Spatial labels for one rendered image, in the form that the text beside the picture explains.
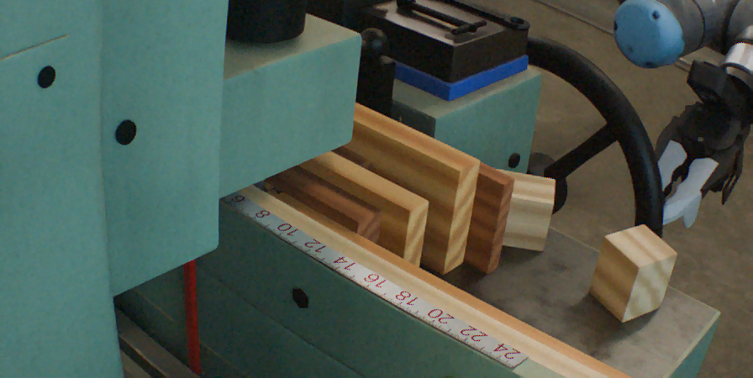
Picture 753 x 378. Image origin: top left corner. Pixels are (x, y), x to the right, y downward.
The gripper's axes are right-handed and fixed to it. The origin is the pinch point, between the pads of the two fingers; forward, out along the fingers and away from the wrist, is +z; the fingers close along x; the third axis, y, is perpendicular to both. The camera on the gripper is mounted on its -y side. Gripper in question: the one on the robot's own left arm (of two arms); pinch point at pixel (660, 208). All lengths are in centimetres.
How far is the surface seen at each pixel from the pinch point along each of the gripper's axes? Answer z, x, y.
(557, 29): -174, 158, 181
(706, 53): -197, 97, 184
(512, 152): 11.5, 6.7, -15.8
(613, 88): 0.2, 4.3, -13.8
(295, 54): 25.7, 6.0, -38.3
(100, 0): 37, -3, -55
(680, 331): 20.5, -15.1, -19.8
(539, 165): 4.9, 10.6, -5.3
